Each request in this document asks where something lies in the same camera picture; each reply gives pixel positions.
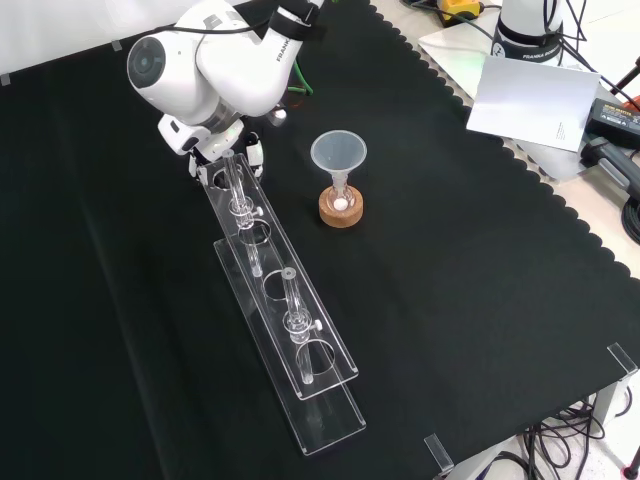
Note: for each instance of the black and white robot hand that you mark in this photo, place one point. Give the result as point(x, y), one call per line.
point(187, 134)

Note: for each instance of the translucent plastic funnel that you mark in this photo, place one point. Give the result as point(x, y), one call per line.
point(339, 150)

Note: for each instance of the clear acrylic funnel stand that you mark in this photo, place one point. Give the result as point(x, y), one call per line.
point(295, 320)

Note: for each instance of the grey tape piece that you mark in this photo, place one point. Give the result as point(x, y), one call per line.
point(4, 80)
point(116, 45)

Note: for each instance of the round-bottom glass flask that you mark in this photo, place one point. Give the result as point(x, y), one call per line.
point(341, 202)

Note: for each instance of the black table cloth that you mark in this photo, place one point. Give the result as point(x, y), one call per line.
point(125, 300)

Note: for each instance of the pale board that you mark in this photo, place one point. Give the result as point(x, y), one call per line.
point(450, 42)

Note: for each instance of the yellow stop button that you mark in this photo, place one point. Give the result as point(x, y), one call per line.
point(462, 7)

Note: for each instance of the white paper card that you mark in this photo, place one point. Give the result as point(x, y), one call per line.
point(535, 105)

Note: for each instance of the clear acrylic cloth clamp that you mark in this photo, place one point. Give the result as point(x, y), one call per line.
point(622, 357)
point(438, 452)

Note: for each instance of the black power plug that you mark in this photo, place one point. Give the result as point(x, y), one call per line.
point(612, 162)

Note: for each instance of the black power adapter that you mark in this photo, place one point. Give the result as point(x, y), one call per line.
point(615, 120)

